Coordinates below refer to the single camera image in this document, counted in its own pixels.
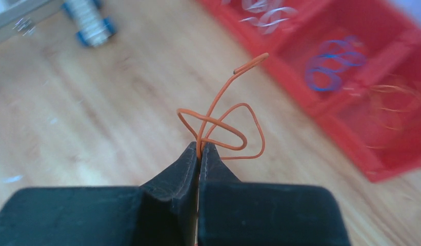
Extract white wire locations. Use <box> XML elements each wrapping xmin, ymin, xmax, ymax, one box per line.
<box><xmin>220</xmin><ymin>0</ymin><xmax>299</xmax><ymax>35</ymax></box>

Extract checkered chessboard mat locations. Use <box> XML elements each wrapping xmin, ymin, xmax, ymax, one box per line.
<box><xmin>0</xmin><ymin>0</ymin><xmax>64</xmax><ymax>43</ymax></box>

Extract white toy car blue wheels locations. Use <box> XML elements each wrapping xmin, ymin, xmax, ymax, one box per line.
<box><xmin>62</xmin><ymin>0</ymin><xmax>117</xmax><ymax>47</ymax></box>

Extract blue wire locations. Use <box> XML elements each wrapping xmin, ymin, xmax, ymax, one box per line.
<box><xmin>305</xmin><ymin>35</ymin><xmax>368</xmax><ymax>93</ymax></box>

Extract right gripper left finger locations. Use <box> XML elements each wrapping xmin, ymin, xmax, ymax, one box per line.
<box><xmin>0</xmin><ymin>142</ymin><xmax>199</xmax><ymax>245</ymax></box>

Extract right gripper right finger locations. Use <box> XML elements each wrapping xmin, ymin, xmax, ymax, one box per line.
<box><xmin>197</xmin><ymin>143</ymin><xmax>351</xmax><ymax>245</ymax></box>

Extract red bin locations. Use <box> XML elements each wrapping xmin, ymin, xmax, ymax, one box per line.
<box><xmin>316</xmin><ymin>45</ymin><xmax>421</xmax><ymax>182</ymax></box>
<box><xmin>266</xmin><ymin>1</ymin><xmax>421</xmax><ymax>116</ymax></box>
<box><xmin>197</xmin><ymin>1</ymin><xmax>334</xmax><ymax>67</ymax></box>

